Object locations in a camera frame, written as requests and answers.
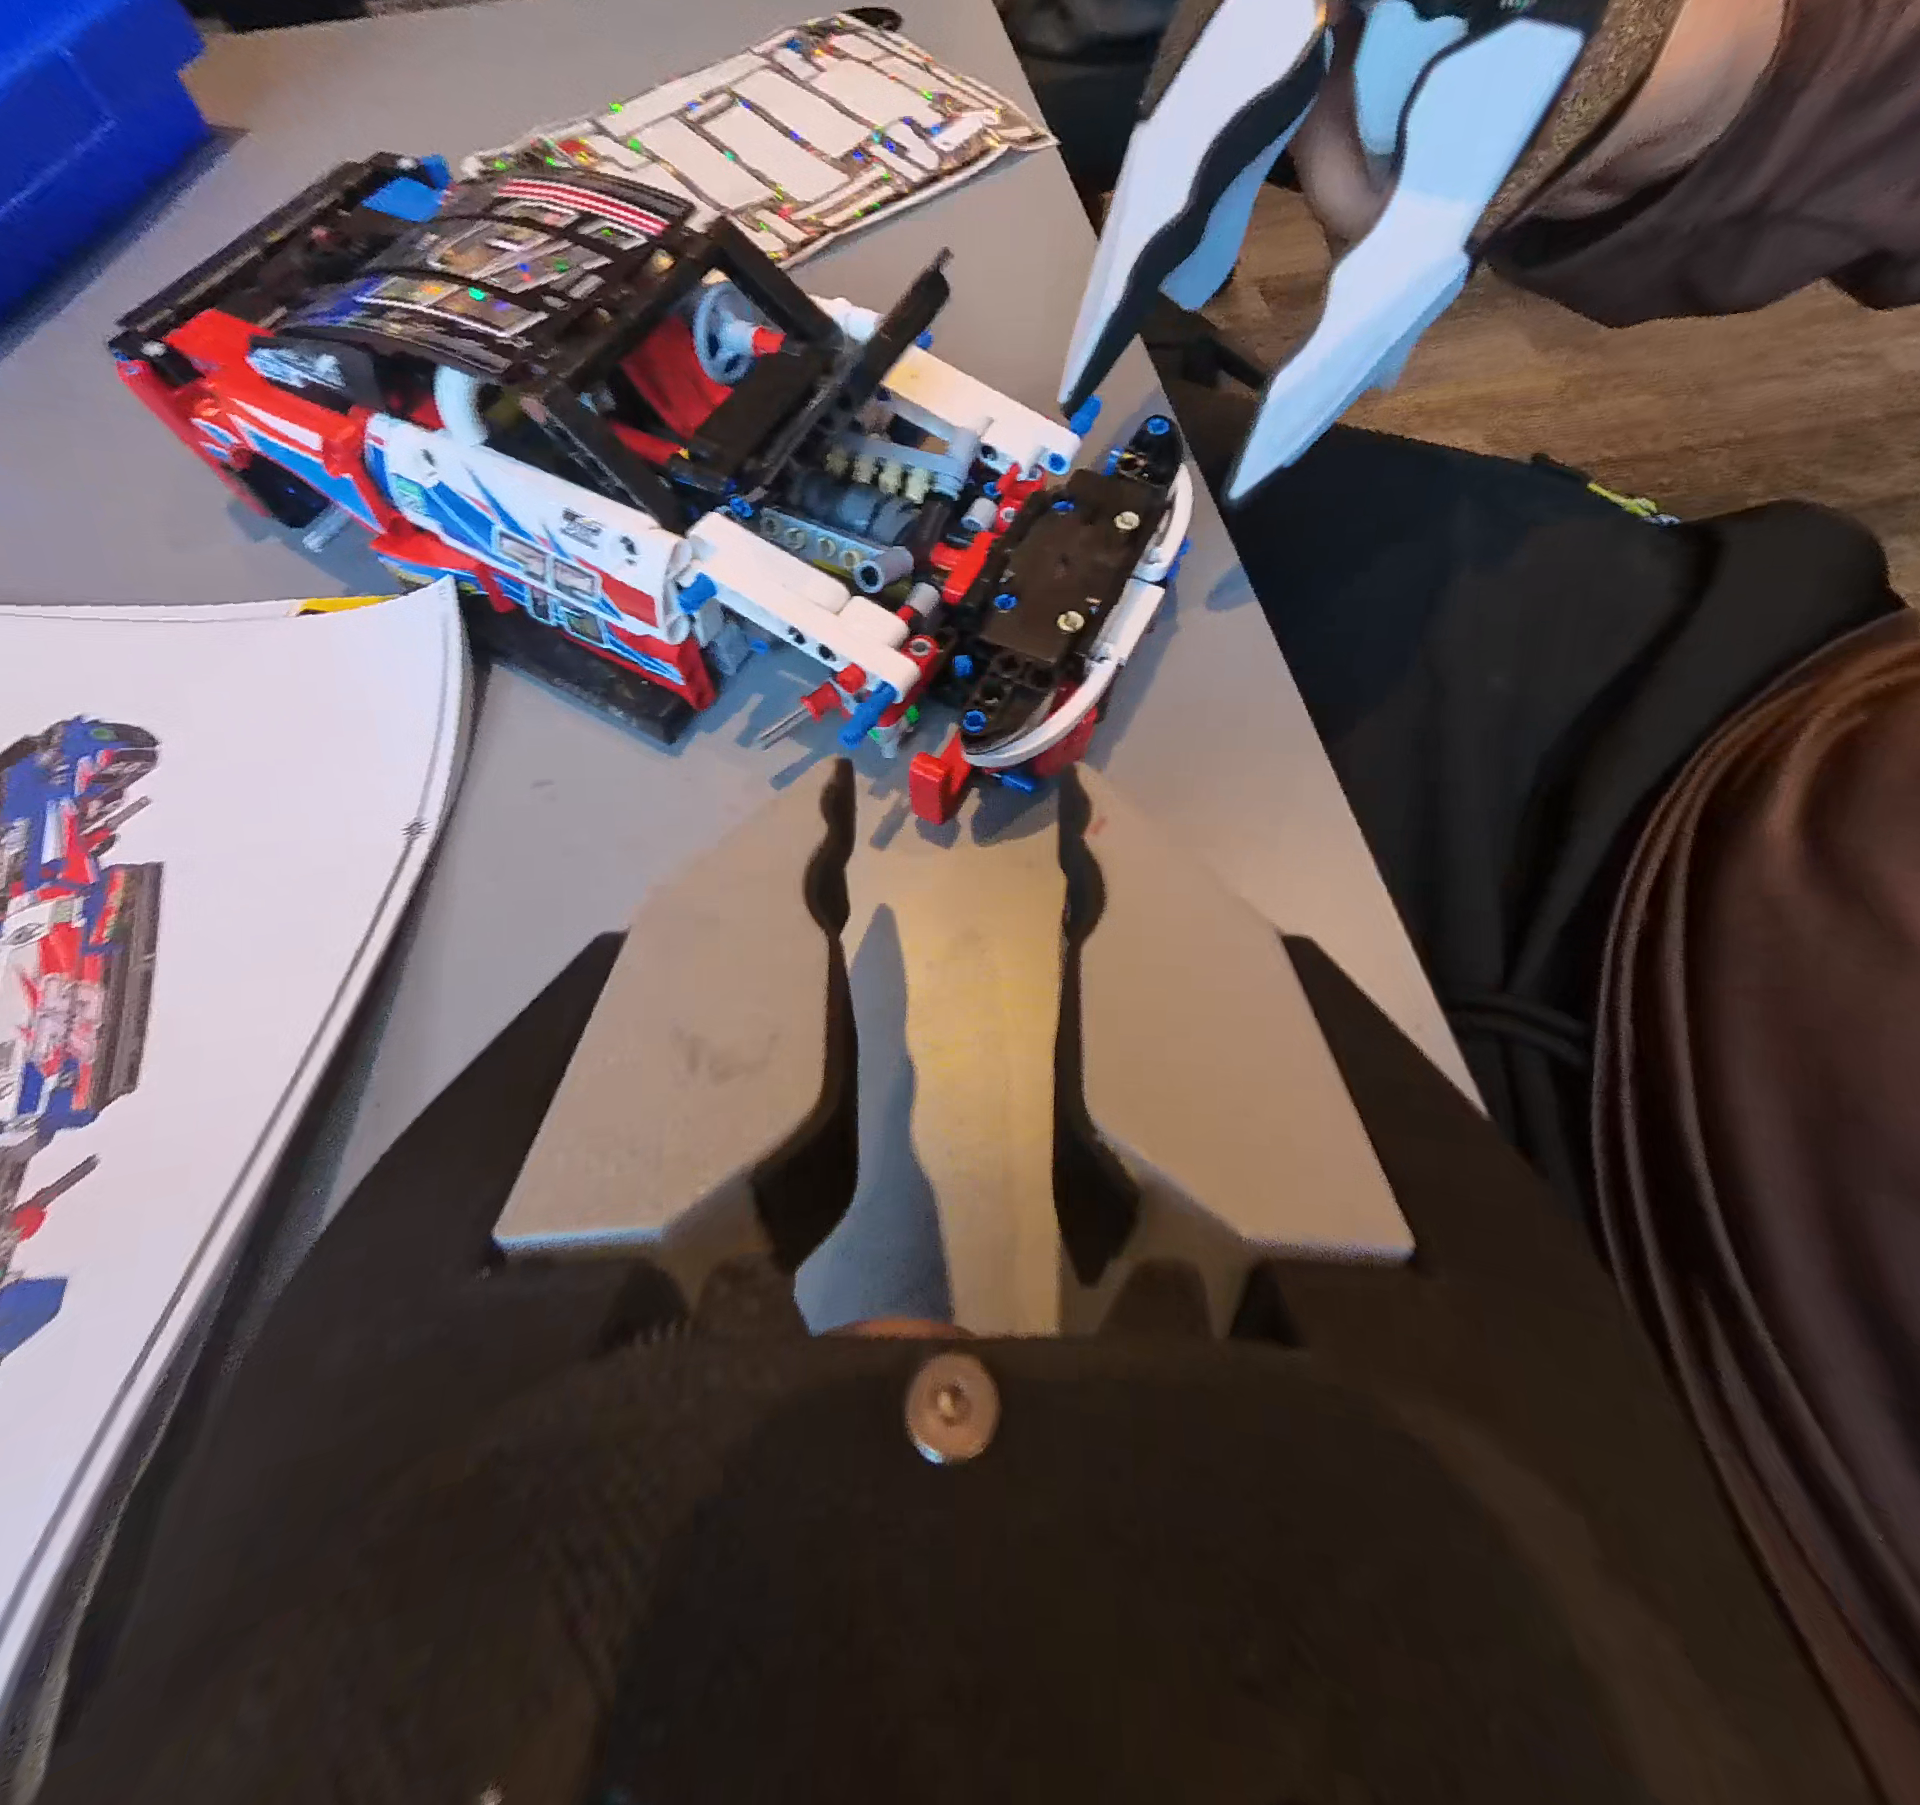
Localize person's right forearm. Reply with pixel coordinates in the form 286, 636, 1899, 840
1485, 0, 1920, 329

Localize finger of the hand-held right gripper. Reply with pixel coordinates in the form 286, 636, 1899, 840
1054, 0, 1338, 416
1222, 0, 1596, 505

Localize holographic sticker sheet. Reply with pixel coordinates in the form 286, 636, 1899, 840
466, 12, 1056, 261

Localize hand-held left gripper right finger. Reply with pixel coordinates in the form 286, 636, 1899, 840
1053, 767, 1418, 1281

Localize white instruction booklet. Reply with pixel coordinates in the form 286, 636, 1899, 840
0, 579, 474, 1686

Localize blue plastic bin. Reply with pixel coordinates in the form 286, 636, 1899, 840
0, 0, 208, 323

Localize red white blue brick race car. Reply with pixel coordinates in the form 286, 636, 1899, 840
109, 151, 1089, 830

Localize person's right hand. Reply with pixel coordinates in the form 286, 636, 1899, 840
1290, 12, 1365, 242

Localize person's black pants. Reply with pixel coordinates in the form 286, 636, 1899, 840
1185, 425, 1899, 1237

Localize black white brick bumper assembly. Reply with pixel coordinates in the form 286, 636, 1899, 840
943, 414, 1199, 785

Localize person's brown shirt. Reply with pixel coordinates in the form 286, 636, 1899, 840
1590, 605, 1920, 1805

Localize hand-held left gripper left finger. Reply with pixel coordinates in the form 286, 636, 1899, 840
492, 760, 863, 1274

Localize grey desk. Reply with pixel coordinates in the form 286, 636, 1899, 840
0, 0, 1488, 1805

